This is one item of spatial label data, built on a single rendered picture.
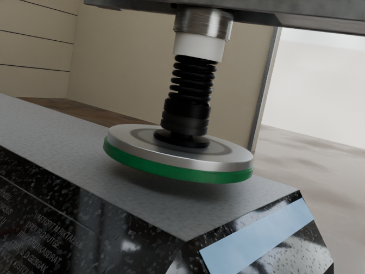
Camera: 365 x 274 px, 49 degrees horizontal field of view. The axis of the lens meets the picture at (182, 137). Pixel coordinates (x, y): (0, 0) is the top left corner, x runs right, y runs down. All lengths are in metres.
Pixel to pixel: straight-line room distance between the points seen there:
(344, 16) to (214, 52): 0.17
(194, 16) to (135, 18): 6.23
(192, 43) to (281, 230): 0.28
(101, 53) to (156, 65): 1.17
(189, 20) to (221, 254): 0.29
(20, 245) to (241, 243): 0.25
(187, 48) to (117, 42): 6.39
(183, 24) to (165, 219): 0.26
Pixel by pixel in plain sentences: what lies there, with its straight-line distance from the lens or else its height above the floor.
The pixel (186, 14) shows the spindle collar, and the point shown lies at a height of 1.06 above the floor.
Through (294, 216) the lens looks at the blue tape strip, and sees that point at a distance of 0.63.
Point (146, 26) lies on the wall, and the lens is 6.60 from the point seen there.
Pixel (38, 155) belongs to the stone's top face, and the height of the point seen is 0.83.
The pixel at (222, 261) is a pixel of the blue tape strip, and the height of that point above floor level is 0.80.
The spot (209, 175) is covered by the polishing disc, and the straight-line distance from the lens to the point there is 0.49.
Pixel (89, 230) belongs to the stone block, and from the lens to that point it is 0.46.
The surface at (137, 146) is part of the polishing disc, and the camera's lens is 0.50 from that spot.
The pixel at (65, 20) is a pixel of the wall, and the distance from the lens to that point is 7.45.
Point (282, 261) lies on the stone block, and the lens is 0.54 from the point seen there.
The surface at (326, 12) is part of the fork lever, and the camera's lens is 0.49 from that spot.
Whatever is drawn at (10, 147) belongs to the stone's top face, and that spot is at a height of 0.83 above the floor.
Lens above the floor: 0.99
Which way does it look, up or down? 10 degrees down
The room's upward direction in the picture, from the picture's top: 11 degrees clockwise
